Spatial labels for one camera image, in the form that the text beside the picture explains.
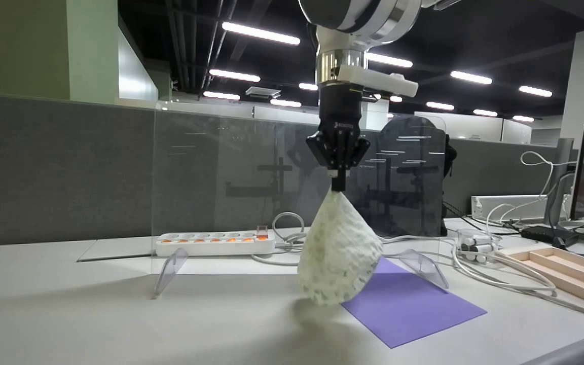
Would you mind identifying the grey office partition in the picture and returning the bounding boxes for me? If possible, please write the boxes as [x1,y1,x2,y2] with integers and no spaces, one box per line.
[0,90,577,249]

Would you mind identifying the white cable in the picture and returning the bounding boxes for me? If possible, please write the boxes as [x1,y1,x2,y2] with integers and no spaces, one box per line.
[448,241,560,300]
[249,208,308,267]
[517,147,562,198]

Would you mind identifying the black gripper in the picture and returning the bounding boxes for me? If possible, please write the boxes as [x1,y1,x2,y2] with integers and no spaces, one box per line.
[305,82,374,193]

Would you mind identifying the white power strip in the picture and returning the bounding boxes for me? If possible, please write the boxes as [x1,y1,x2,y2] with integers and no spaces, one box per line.
[155,229,277,259]

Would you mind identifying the white power adapter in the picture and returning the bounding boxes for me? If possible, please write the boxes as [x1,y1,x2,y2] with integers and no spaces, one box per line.
[457,231,498,264]

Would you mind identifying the white textured towel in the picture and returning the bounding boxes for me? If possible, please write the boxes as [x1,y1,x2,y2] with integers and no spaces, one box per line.
[296,187,384,308]

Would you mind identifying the white rectangular box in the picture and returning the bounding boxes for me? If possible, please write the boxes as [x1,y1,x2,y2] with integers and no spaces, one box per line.
[468,193,552,223]

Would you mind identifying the black monitor base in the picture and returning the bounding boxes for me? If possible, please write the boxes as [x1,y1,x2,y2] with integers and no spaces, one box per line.
[519,223,580,249]

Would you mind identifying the clear acrylic panel with feet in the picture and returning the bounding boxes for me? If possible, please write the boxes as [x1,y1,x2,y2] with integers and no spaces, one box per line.
[148,106,450,301]

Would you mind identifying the purple paper sheet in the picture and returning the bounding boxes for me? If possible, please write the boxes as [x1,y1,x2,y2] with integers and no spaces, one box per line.
[340,257,489,350]

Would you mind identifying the wooden frame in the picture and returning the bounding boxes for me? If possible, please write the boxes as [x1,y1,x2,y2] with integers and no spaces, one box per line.
[504,246,584,316]

